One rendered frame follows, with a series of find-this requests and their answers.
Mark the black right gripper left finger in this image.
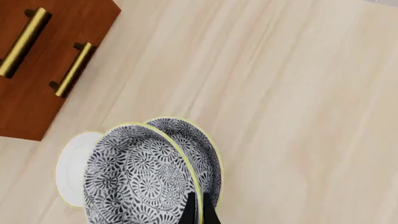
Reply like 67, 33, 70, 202
178, 192, 200, 224

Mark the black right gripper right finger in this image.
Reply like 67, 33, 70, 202
202, 192, 223, 224

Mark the black white patterned bowl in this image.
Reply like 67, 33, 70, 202
54, 116, 225, 224

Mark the red-brown wooden cabinet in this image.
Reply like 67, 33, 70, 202
0, 0, 122, 142

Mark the brass cabinet handle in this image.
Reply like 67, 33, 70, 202
49, 41, 96, 99
0, 7, 53, 79

